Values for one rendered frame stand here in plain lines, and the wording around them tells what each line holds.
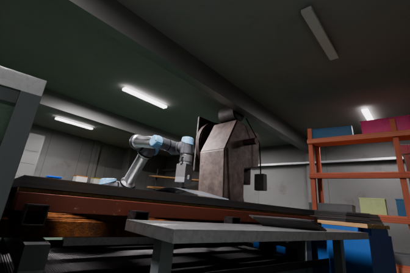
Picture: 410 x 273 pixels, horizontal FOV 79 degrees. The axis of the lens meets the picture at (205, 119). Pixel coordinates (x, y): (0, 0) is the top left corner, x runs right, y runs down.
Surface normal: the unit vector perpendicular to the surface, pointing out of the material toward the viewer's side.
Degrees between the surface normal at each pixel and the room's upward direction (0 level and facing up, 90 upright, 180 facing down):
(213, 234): 90
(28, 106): 90
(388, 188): 90
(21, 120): 90
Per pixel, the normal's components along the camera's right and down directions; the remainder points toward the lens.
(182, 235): 0.65, -0.21
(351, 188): -0.64, -0.31
